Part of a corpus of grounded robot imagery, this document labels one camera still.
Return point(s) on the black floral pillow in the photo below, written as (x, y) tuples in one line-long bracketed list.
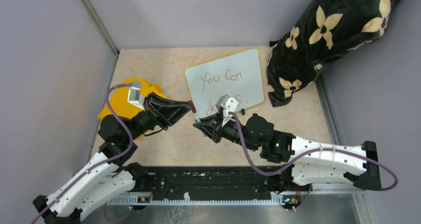
[(325, 32)]

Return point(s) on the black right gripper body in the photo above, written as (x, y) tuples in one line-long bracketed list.
[(224, 130)]

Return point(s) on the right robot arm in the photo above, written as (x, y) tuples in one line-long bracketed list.
[(306, 162)]

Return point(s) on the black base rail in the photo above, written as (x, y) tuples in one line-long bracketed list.
[(213, 186)]

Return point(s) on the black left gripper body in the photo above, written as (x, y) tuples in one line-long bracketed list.
[(153, 109)]

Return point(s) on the white marker pen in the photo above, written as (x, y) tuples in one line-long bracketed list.
[(197, 117)]

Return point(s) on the aluminium corner post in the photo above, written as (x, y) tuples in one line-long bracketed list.
[(100, 26)]

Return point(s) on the yellow cloth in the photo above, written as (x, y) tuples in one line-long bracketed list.
[(118, 100)]

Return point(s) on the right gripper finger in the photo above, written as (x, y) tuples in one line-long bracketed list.
[(208, 129), (207, 121)]

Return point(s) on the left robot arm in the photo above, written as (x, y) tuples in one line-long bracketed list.
[(107, 175)]

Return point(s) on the yellow framed whiteboard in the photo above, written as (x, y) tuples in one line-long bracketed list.
[(238, 75)]

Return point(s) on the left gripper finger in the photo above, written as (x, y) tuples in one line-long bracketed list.
[(177, 113), (158, 101)]

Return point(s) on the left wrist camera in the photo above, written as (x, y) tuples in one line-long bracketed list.
[(135, 97)]

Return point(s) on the brown marker cap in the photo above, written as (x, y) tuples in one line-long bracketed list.
[(193, 109)]

